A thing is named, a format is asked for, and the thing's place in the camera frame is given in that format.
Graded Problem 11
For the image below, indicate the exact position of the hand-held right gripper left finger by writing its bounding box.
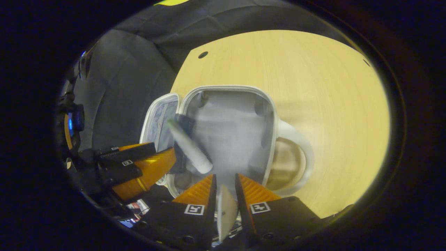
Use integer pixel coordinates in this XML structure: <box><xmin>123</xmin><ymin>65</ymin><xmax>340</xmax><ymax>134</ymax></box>
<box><xmin>139</xmin><ymin>174</ymin><xmax>217</xmax><ymax>250</ymax></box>

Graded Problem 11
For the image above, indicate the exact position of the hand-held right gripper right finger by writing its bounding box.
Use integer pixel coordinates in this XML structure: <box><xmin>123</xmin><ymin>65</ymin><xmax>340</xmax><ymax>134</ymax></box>
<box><xmin>235</xmin><ymin>173</ymin><xmax>323</xmax><ymax>246</ymax></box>

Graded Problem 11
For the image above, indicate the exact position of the white hard-shell suitcase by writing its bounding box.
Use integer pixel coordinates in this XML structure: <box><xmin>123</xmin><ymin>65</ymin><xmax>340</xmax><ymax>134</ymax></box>
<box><xmin>139</xmin><ymin>85</ymin><xmax>315</xmax><ymax>199</ymax></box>

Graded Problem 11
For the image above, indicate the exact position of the red white printed object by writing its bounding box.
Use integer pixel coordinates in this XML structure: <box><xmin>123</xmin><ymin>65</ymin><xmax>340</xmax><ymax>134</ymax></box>
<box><xmin>126</xmin><ymin>199</ymin><xmax>151</xmax><ymax>216</ymax></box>

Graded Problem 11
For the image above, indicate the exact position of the black backdrop cloth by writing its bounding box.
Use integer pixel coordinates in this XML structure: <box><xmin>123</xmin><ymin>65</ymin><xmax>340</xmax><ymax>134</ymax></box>
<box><xmin>70</xmin><ymin>0</ymin><xmax>349</xmax><ymax>154</ymax></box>

